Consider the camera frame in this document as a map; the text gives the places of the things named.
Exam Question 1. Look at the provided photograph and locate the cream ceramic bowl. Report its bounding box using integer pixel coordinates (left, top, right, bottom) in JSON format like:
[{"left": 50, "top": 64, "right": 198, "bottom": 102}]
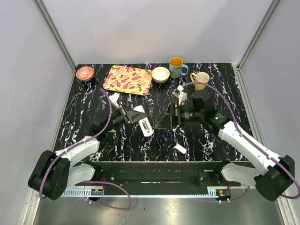
[{"left": 151, "top": 67, "right": 170, "bottom": 84}]

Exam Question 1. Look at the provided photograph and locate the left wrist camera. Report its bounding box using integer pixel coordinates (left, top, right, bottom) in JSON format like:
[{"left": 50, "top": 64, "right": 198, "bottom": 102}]
[{"left": 109, "top": 92, "right": 120, "bottom": 109}]

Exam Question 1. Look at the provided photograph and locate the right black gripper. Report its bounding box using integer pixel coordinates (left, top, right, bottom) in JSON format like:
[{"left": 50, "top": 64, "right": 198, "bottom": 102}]
[{"left": 156, "top": 103, "right": 203, "bottom": 129}]

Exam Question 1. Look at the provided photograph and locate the aluminium frame post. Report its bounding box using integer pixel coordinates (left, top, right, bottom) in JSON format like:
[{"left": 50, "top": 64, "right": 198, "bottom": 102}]
[
  {"left": 236, "top": 0, "right": 283, "bottom": 71},
  {"left": 34, "top": 0, "right": 78, "bottom": 71}
]

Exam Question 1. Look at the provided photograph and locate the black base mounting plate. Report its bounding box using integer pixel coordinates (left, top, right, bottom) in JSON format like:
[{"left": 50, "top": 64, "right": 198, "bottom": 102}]
[{"left": 75, "top": 162, "right": 240, "bottom": 198}]

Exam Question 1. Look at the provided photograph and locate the yellow mug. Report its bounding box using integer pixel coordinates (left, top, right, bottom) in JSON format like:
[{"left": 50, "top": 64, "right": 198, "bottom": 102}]
[{"left": 190, "top": 72, "right": 210, "bottom": 90}]

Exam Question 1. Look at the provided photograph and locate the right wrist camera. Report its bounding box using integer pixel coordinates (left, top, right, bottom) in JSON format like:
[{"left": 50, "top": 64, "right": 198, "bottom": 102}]
[{"left": 172, "top": 85, "right": 187, "bottom": 105}]

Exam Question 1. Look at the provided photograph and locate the red patterned small bowl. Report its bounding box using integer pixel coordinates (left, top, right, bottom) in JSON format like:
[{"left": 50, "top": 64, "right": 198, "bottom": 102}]
[{"left": 75, "top": 66, "right": 94, "bottom": 81}]

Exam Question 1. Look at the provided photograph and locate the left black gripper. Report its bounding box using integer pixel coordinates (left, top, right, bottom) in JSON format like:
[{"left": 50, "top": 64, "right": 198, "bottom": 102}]
[{"left": 104, "top": 103, "right": 148, "bottom": 133}]

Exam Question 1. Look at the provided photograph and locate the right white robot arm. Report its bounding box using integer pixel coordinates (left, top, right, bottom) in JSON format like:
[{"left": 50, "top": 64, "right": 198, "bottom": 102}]
[{"left": 155, "top": 90, "right": 295, "bottom": 202}]

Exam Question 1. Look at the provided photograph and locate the blue butterfly mug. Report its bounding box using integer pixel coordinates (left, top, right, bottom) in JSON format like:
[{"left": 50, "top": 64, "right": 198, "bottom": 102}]
[{"left": 169, "top": 57, "right": 189, "bottom": 79}]

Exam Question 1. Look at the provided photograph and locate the left aluminium frame post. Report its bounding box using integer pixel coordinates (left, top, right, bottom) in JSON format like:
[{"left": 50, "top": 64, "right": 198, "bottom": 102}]
[{"left": 34, "top": 0, "right": 78, "bottom": 71}]

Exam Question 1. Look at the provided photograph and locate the floral rectangular tray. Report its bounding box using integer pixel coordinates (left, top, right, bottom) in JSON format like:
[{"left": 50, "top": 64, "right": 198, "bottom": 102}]
[{"left": 103, "top": 65, "right": 152, "bottom": 96}]

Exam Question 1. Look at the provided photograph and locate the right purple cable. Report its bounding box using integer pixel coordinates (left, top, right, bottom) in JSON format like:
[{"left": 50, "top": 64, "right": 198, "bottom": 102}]
[{"left": 182, "top": 82, "right": 300, "bottom": 203}]

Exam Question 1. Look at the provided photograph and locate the white battery compartment cover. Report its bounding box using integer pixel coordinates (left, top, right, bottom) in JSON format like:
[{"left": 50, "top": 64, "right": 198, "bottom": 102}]
[{"left": 174, "top": 144, "right": 187, "bottom": 154}]

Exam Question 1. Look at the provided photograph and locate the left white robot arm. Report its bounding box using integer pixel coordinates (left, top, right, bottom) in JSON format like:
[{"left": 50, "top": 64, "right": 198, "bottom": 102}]
[{"left": 28, "top": 104, "right": 149, "bottom": 200}]

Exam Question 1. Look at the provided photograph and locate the white remote control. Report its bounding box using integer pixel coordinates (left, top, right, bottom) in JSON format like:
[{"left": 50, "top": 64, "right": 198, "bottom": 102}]
[{"left": 134, "top": 105, "right": 154, "bottom": 137}]

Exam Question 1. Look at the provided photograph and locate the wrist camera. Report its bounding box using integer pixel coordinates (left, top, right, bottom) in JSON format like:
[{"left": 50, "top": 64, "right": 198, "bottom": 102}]
[
  {"left": 172, "top": 85, "right": 187, "bottom": 105},
  {"left": 109, "top": 92, "right": 120, "bottom": 109}
]

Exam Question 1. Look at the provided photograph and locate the right aluminium frame post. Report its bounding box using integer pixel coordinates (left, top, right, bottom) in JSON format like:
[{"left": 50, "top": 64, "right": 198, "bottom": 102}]
[{"left": 236, "top": 0, "right": 283, "bottom": 71}]

